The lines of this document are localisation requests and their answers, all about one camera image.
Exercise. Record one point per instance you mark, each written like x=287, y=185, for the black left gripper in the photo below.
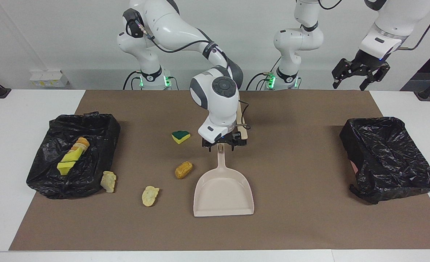
x=364, y=62

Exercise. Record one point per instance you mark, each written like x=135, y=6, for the black bag lined bin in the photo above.
x=389, y=156
x=47, y=163

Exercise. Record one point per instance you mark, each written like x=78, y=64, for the brown paper table mat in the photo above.
x=273, y=225

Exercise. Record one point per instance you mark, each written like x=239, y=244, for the tan layered foam chunk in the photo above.
x=81, y=144

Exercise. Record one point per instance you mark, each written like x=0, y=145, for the yellow sponge piece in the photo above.
x=77, y=154
x=66, y=167

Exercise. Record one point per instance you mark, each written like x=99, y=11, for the green and yellow sponge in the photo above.
x=180, y=136

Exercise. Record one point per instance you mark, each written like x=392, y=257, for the beige hand brush black bristles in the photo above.
x=242, y=120

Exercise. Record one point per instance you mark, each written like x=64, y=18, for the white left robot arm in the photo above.
x=298, y=40

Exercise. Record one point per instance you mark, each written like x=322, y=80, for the beige plastic dustpan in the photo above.
x=224, y=193

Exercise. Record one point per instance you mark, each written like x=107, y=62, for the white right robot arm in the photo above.
x=218, y=102

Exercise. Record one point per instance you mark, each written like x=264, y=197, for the white power strip box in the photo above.
x=49, y=78

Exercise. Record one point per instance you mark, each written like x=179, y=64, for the pale yellow foam chunk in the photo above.
x=108, y=181
x=150, y=195

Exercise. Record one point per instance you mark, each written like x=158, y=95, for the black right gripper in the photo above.
x=225, y=139

